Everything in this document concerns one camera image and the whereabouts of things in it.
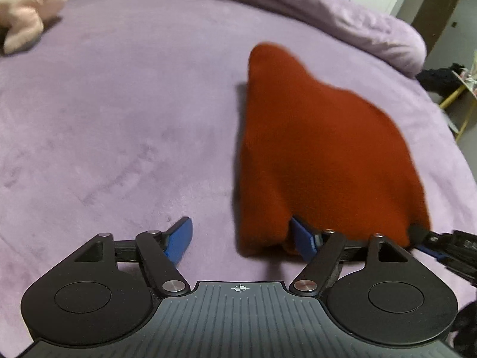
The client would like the yellow-legged stand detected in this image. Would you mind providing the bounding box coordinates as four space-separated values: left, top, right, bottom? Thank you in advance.
439 61 477 143

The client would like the dark wooden furniture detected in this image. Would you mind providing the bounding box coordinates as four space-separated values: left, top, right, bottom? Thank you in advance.
410 0 477 56

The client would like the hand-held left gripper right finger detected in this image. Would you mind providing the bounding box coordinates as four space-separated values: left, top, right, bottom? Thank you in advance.
290 215 411 297

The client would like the purple duvet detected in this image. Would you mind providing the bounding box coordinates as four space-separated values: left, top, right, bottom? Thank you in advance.
69 0 427 79

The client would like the pink plush pig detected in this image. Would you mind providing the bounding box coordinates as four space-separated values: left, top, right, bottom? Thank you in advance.
0 0 71 56

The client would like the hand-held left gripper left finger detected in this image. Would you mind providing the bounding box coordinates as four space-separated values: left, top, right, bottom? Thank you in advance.
75 216 193 297

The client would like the purple bed sheet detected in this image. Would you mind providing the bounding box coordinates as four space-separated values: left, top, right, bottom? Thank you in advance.
0 0 477 358

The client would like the red knit sweater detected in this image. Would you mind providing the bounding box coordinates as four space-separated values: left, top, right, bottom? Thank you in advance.
233 42 432 258

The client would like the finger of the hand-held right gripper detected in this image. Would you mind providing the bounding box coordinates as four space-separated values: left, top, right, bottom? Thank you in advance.
408 224 453 264

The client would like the black cloth heap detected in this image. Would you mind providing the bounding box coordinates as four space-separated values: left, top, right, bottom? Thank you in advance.
415 66 466 94

